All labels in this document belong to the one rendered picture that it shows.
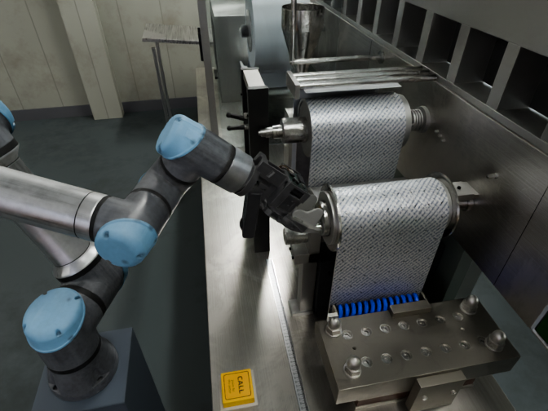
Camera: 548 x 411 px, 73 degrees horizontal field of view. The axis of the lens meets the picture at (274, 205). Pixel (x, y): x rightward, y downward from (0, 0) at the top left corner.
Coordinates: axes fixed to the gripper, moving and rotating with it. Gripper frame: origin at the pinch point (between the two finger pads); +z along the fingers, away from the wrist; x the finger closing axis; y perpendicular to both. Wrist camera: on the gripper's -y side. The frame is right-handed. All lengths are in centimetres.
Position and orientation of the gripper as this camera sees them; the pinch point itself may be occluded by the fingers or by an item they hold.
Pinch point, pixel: (312, 227)
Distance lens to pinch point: 78.4
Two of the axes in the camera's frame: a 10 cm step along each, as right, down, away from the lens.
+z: 7.5, 4.3, 5.0
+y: 6.3, -6.7, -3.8
